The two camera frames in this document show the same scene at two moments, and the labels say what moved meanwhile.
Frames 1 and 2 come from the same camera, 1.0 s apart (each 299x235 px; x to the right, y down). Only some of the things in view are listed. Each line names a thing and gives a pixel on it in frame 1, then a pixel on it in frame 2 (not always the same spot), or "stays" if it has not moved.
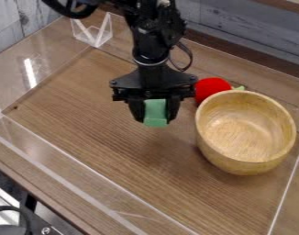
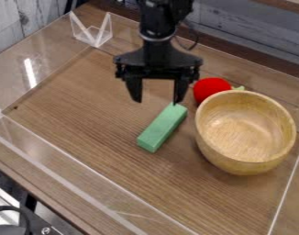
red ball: (208, 85) stays
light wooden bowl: (246, 131) stays
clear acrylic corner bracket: (94, 36) stays
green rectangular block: (155, 113) to (162, 128)
